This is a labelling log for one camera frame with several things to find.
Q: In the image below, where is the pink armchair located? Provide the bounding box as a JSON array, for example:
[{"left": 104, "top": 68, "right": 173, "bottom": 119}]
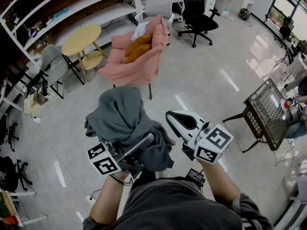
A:
[{"left": 97, "top": 14, "right": 170, "bottom": 100}]

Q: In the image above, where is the large window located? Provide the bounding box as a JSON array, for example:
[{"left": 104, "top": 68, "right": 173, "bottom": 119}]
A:
[{"left": 273, "top": 0, "right": 307, "bottom": 40}]

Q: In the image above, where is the black metal mesh table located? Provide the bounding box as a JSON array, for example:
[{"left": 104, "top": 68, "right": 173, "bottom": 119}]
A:
[{"left": 222, "top": 78, "right": 294, "bottom": 154}]

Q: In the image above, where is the grey-green shell chair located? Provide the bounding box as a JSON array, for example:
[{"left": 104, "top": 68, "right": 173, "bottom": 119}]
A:
[{"left": 39, "top": 44, "right": 71, "bottom": 100}]

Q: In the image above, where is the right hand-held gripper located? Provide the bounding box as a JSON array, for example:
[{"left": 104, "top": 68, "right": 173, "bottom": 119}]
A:
[{"left": 165, "top": 109, "right": 235, "bottom": 165}]

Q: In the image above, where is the light grey office chair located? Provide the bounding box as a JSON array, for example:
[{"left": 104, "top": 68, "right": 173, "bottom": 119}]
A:
[{"left": 134, "top": 0, "right": 176, "bottom": 30}]

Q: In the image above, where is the person's dark grey shirt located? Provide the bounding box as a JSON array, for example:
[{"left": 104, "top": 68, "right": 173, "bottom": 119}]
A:
[{"left": 83, "top": 176, "right": 274, "bottom": 230}]

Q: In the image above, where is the person's left forearm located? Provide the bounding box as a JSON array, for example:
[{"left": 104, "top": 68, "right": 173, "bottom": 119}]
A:
[{"left": 89, "top": 171, "right": 130, "bottom": 226}]

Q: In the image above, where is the white shelving unit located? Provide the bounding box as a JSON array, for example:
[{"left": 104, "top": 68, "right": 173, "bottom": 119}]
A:
[{"left": 0, "top": 0, "right": 168, "bottom": 64}]

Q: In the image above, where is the black cable bundle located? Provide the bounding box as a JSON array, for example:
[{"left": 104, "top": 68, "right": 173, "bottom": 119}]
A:
[{"left": 238, "top": 8, "right": 252, "bottom": 22}]

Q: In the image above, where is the black wrist band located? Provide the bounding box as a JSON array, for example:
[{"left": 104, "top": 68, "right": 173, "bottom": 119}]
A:
[{"left": 109, "top": 173, "right": 133, "bottom": 186}]

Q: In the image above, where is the black waist device with wires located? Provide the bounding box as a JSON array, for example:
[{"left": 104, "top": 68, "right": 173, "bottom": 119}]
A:
[{"left": 186, "top": 168, "right": 206, "bottom": 189}]

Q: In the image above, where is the person's right forearm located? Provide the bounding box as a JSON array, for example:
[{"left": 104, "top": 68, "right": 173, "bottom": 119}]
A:
[{"left": 196, "top": 158, "right": 242, "bottom": 207}]

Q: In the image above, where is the white floor cable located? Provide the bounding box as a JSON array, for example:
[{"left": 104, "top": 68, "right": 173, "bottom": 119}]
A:
[{"left": 35, "top": 120, "right": 92, "bottom": 198}]

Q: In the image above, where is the plaid cloth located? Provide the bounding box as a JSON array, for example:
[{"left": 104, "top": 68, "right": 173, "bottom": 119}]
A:
[{"left": 130, "top": 22, "right": 150, "bottom": 42}]

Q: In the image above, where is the grey cloth garment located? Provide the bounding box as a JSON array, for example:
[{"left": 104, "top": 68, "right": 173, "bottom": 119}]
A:
[{"left": 85, "top": 85, "right": 177, "bottom": 173}]

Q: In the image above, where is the round wooden side table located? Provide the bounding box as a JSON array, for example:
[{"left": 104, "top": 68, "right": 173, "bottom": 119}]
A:
[{"left": 61, "top": 24, "right": 108, "bottom": 84}]

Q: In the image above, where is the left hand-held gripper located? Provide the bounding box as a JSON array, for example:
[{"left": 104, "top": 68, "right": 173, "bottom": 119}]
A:
[{"left": 87, "top": 133, "right": 156, "bottom": 179}]

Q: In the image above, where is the black background office chair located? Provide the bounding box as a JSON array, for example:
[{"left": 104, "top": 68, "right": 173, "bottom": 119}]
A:
[{"left": 274, "top": 17, "right": 295, "bottom": 49}]

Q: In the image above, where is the orange cushion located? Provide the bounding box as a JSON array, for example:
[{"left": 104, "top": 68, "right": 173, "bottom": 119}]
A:
[
  {"left": 124, "top": 44, "right": 153, "bottom": 64},
  {"left": 124, "top": 34, "right": 153, "bottom": 57}
]

